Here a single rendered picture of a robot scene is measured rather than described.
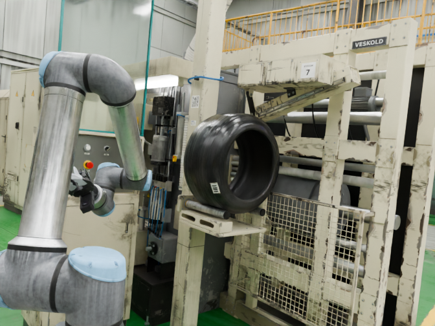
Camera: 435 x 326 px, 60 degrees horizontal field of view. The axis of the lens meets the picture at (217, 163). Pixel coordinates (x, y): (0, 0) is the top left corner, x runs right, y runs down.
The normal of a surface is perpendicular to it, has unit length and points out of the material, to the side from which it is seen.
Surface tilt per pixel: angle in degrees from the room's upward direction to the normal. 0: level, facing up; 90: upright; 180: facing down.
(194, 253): 90
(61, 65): 75
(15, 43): 90
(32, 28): 90
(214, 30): 90
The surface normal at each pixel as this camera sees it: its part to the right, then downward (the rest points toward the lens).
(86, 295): -0.03, 0.06
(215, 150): -0.07, -0.15
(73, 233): 0.66, 0.10
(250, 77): -0.75, -0.04
